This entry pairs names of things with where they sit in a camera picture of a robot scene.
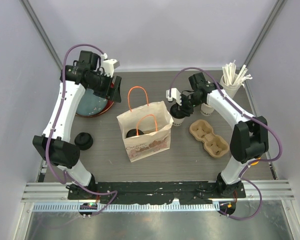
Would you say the stack of black lids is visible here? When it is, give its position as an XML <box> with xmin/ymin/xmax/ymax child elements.
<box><xmin>74</xmin><ymin>132</ymin><xmax>94</xmax><ymax>151</ymax></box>

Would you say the orange bowl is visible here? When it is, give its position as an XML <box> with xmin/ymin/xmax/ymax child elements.
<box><xmin>250</xmin><ymin>157</ymin><xmax>261</xmax><ymax>166</ymax></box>

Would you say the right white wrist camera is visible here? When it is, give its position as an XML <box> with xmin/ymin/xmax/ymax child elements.
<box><xmin>166</xmin><ymin>88</ymin><xmax>182</xmax><ymax>106</ymax></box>

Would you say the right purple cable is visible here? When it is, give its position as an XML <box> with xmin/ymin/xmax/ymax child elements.
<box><xmin>168</xmin><ymin>66</ymin><xmax>283</xmax><ymax>221</ymax></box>

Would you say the stack of paper cups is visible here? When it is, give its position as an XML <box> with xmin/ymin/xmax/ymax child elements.
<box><xmin>200</xmin><ymin>103</ymin><xmax>215</xmax><ymax>116</ymax></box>

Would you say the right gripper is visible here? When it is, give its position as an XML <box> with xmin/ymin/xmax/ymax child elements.
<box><xmin>174</xmin><ymin>93</ymin><xmax>204</xmax><ymax>117</ymax></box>

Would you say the aluminium rail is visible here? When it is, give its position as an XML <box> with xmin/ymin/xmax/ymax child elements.
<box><xmin>21</xmin><ymin>180</ymin><xmax>294</xmax><ymax>216</ymax></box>

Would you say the red round tray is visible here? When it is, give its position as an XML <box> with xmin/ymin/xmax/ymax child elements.
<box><xmin>76</xmin><ymin>82</ymin><xmax>115</xmax><ymax>118</ymax></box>

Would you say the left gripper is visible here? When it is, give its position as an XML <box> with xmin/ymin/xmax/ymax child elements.
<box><xmin>88</xmin><ymin>71</ymin><xmax>122</xmax><ymax>102</ymax></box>

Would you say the black cup lid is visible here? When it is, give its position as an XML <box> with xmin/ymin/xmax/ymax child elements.
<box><xmin>169</xmin><ymin>103</ymin><xmax>186</xmax><ymax>119</ymax></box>
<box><xmin>126</xmin><ymin>128</ymin><xmax>144</xmax><ymax>138</ymax></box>

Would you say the purple cable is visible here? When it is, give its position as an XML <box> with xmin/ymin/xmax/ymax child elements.
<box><xmin>45</xmin><ymin>44</ymin><xmax>119</xmax><ymax>216</ymax></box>
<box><xmin>168</xmin><ymin>66</ymin><xmax>283</xmax><ymax>221</ymax></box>

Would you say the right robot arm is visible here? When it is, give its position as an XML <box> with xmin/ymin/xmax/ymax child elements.
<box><xmin>177</xmin><ymin>72</ymin><xmax>269</xmax><ymax>198</ymax></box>

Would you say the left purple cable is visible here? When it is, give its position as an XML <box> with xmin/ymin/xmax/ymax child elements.
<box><xmin>45</xmin><ymin>44</ymin><xmax>119</xmax><ymax>216</ymax></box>

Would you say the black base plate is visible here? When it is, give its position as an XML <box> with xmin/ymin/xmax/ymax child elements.
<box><xmin>66</xmin><ymin>181</ymin><xmax>246</xmax><ymax>205</ymax></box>

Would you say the brown paper bag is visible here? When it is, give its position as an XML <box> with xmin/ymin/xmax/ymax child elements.
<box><xmin>117</xmin><ymin>86</ymin><xmax>173</xmax><ymax>163</ymax></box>

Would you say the white straw holder cup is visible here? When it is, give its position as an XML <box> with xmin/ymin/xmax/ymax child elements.
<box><xmin>220</xmin><ymin>75</ymin><xmax>244</xmax><ymax>99</ymax></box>

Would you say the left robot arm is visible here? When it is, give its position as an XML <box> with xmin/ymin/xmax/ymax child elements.
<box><xmin>32</xmin><ymin>50</ymin><xmax>122</xmax><ymax>200</ymax></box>

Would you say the blue ceramic plate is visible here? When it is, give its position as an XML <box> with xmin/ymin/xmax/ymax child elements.
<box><xmin>77</xmin><ymin>87</ymin><xmax>109</xmax><ymax>116</ymax></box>

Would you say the bundle of wrapped straws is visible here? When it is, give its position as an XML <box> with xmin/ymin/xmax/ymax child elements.
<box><xmin>222</xmin><ymin>60</ymin><xmax>253</xmax><ymax>87</ymax></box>

